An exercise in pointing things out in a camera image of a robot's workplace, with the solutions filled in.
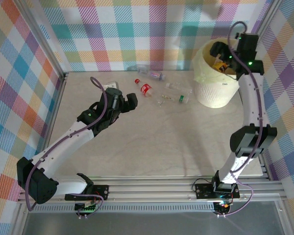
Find pale yellow lined bin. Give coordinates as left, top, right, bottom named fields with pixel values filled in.
left=192, top=38, right=241, bottom=109

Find red cola bottle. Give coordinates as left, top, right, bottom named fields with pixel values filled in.
left=134, top=78, right=154, bottom=98

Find clear bottle purple label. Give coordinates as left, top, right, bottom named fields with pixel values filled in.
left=137, top=65, right=167, bottom=81

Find clear bottle green cap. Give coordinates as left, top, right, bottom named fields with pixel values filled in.
left=158, top=92, right=190, bottom=107

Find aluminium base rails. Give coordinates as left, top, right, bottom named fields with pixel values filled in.
left=17, top=175, right=285, bottom=204

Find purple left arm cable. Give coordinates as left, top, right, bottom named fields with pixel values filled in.
left=25, top=76, right=108, bottom=218

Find aluminium frame post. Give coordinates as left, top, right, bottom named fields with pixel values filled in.
left=19, top=0, right=70, bottom=80
left=249, top=0, right=285, bottom=49

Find aluminium side rail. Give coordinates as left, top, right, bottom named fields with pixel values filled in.
left=31, top=73, right=70, bottom=184
left=258, top=149, right=271, bottom=182

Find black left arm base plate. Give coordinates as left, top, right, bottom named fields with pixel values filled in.
left=64, top=185, right=110, bottom=202

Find slotted grey cable duct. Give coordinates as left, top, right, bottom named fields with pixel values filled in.
left=29, top=205, right=216, bottom=213

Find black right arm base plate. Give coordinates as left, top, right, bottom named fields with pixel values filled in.
left=195, top=182, right=240, bottom=200

